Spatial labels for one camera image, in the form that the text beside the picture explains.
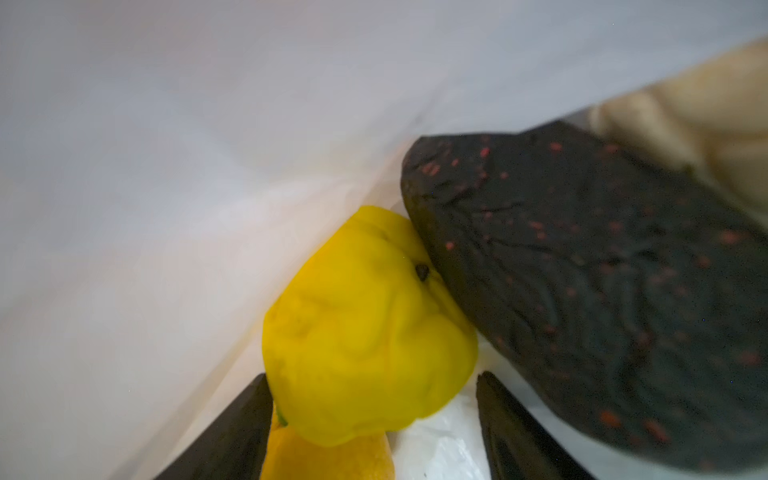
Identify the yellow bumpy lemon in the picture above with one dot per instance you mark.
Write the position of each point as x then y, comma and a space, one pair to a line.
366, 338

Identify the white plastic bag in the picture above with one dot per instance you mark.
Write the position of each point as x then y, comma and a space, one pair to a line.
167, 165

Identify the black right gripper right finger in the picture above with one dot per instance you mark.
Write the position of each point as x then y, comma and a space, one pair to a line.
517, 446

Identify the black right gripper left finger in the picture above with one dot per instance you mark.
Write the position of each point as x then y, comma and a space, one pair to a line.
234, 446

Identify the yellow fruit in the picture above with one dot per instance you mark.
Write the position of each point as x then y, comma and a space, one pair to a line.
289, 456

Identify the dark avocado fruit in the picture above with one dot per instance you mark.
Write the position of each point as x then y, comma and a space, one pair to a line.
632, 299

